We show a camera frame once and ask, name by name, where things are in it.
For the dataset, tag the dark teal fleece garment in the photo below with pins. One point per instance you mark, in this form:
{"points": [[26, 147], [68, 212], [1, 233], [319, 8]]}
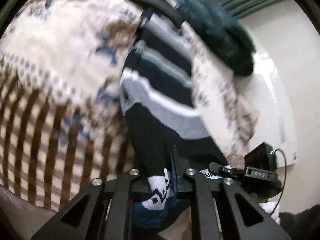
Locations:
{"points": [[221, 32]]}

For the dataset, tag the black folded garment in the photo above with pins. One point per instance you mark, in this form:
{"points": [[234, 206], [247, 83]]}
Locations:
{"points": [[163, 7]]}

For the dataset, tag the navy white patterned knit sweater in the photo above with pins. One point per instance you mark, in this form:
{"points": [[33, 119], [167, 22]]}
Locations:
{"points": [[155, 98]]}

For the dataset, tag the floral cream bed quilt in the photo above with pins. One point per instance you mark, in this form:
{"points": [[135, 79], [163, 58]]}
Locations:
{"points": [[61, 119]]}

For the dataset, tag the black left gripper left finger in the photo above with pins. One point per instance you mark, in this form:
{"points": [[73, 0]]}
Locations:
{"points": [[101, 210]]}

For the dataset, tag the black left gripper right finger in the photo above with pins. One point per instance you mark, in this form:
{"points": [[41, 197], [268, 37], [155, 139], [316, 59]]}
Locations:
{"points": [[220, 208]]}

